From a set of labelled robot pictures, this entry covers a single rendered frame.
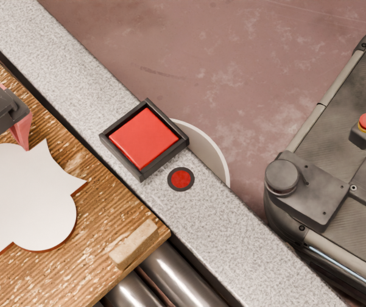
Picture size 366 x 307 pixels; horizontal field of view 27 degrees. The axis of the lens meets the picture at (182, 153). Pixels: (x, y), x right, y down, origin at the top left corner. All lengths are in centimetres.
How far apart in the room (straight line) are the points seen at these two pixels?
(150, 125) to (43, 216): 17
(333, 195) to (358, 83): 31
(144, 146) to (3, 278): 22
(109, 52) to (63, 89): 117
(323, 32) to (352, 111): 47
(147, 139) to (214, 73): 118
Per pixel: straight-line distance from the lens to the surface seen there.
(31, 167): 87
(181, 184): 87
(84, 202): 86
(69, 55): 99
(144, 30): 215
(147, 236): 80
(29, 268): 84
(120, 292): 83
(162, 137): 89
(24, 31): 103
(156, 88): 204
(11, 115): 82
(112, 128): 90
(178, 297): 83
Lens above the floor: 170
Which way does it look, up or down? 62 degrees down
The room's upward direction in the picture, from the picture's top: 7 degrees counter-clockwise
